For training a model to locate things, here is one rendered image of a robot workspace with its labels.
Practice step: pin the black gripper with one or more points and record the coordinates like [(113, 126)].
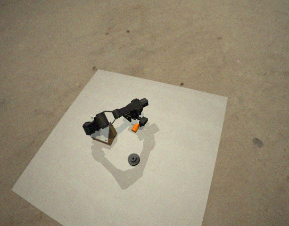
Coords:
[(142, 122)]

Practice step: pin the orange cylinder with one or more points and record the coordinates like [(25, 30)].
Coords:
[(135, 128)]

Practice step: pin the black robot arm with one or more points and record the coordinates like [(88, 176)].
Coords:
[(100, 120)]

